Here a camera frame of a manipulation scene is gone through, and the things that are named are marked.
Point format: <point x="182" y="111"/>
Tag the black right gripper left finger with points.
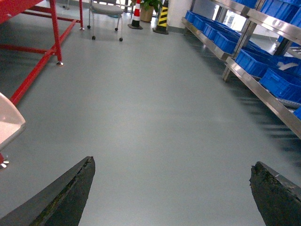
<point x="59" y="204"/>

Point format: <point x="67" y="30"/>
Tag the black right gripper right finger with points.
<point x="278" y="199"/>

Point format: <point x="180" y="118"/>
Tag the beige plastic scoop tray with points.
<point x="12" y="123"/>

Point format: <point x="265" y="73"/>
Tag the steel shelf rack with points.
<point x="282" y="17"/>

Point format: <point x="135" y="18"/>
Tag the blue bin front right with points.
<point x="282" y="85"/>

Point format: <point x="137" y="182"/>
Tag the blue bin near row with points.
<point x="254" y="63"/>

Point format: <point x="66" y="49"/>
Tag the red white traffic cone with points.
<point x="135" y="24"/>

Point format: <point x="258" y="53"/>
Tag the yellow black striped bollard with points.
<point x="161" y="26"/>

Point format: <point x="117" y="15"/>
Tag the green potted plant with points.
<point x="146" y="8"/>

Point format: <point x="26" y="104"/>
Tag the red table frame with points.
<point x="31" y="68"/>

